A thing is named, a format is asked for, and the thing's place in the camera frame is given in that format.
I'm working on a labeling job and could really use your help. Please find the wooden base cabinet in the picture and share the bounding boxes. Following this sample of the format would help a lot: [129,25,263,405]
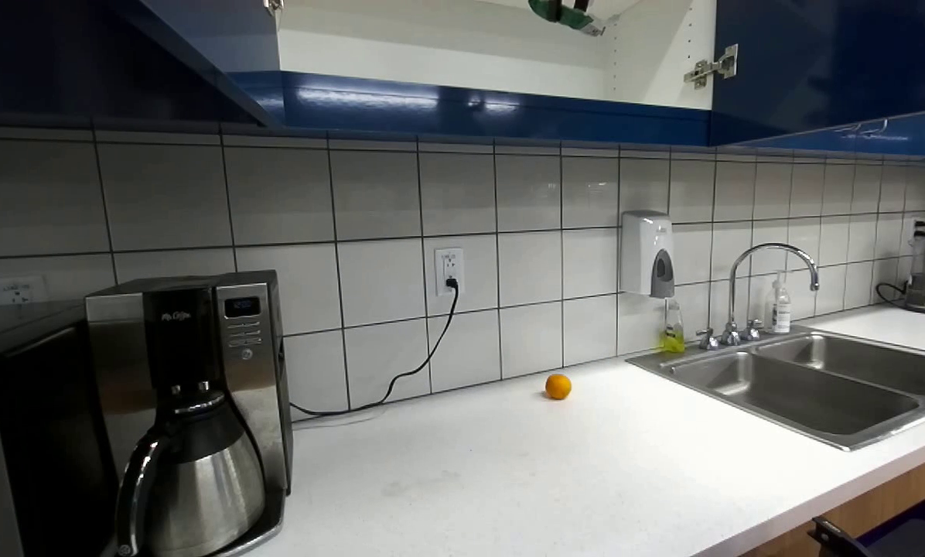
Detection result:
[744,446,925,557]

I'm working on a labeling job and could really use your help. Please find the orange fruit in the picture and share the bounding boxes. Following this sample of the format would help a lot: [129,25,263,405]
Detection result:
[543,370,577,402]

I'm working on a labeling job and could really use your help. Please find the black steel coffee maker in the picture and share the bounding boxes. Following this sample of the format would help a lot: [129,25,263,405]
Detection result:
[85,269,297,553]

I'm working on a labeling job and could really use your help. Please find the green dish soap bottle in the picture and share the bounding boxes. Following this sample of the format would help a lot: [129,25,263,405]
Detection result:
[655,300,690,362]

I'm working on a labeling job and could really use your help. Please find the chrome gooseneck faucet spout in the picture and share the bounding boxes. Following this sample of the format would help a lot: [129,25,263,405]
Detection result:
[725,238,823,345]

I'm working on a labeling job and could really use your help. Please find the small white bottle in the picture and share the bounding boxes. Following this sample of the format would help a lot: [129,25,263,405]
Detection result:
[771,276,794,337]

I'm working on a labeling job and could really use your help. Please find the steel coffee carafe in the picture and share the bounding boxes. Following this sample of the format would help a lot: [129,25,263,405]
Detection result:
[109,381,276,557]

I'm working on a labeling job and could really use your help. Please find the stainless steel double sink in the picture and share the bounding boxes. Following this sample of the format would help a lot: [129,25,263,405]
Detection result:
[627,326,925,451]

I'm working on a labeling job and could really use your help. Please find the dark blue bulky object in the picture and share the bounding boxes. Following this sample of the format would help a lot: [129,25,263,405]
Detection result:
[808,493,925,557]

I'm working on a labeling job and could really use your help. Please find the white wall power outlet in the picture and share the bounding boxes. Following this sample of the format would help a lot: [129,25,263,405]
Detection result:
[431,243,466,300]

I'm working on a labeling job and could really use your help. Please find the black power cord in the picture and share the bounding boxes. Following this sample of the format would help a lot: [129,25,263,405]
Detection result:
[287,276,463,422]

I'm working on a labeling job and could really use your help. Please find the white wall soap dispenser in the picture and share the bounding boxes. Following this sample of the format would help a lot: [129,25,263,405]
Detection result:
[619,210,678,304]

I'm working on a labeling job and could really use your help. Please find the white open wall cabinet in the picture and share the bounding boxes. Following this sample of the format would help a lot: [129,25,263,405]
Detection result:
[226,0,722,147]

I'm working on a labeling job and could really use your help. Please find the white wall switch plate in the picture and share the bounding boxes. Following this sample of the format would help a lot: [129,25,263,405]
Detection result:
[0,273,50,312]

